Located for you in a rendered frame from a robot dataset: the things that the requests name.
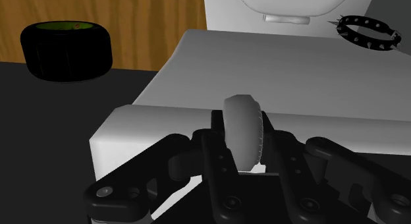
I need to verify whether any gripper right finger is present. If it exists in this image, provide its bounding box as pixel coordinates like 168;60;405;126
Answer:
261;111;411;224

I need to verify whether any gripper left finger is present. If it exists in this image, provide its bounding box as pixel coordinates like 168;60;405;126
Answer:
83;109;247;224

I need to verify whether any black round pot green inside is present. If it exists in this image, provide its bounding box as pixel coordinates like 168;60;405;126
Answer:
20;20;114;83

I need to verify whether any black spiked collar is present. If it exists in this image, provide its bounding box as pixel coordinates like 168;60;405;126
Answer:
327;14;403;53

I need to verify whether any white round stitched disc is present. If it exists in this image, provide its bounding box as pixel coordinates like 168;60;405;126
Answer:
223;94;265;172

